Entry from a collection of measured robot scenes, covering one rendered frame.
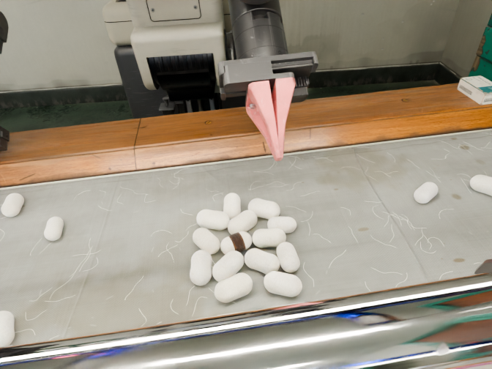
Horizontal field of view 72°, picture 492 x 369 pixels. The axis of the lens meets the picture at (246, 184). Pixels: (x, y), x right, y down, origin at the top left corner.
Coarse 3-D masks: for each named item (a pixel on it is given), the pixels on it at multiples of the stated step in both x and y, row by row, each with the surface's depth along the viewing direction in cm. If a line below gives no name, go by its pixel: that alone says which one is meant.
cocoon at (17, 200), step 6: (6, 198) 41; (12, 198) 41; (18, 198) 42; (6, 204) 40; (12, 204) 41; (18, 204) 41; (6, 210) 40; (12, 210) 40; (18, 210) 41; (12, 216) 41
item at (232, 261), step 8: (224, 256) 33; (232, 256) 32; (240, 256) 33; (216, 264) 32; (224, 264) 32; (232, 264) 32; (240, 264) 32; (216, 272) 31; (224, 272) 31; (232, 272) 32
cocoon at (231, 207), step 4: (228, 196) 39; (232, 196) 39; (236, 196) 39; (224, 200) 40; (228, 200) 39; (232, 200) 39; (236, 200) 39; (224, 204) 39; (228, 204) 38; (232, 204) 38; (236, 204) 38; (224, 208) 38; (228, 208) 38; (232, 208) 38; (236, 208) 38; (240, 208) 39; (228, 212) 38; (232, 212) 38; (236, 212) 38; (228, 216) 38; (232, 216) 38
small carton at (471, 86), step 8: (464, 80) 54; (472, 80) 54; (480, 80) 54; (488, 80) 54; (464, 88) 54; (472, 88) 53; (480, 88) 52; (488, 88) 51; (472, 96) 53; (480, 96) 51; (488, 96) 51; (480, 104) 51
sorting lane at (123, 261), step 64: (0, 192) 45; (64, 192) 45; (128, 192) 44; (192, 192) 43; (256, 192) 43; (320, 192) 42; (384, 192) 41; (448, 192) 41; (0, 256) 37; (64, 256) 36; (128, 256) 36; (320, 256) 34; (384, 256) 34; (448, 256) 33; (64, 320) 30; (128, 320) 30
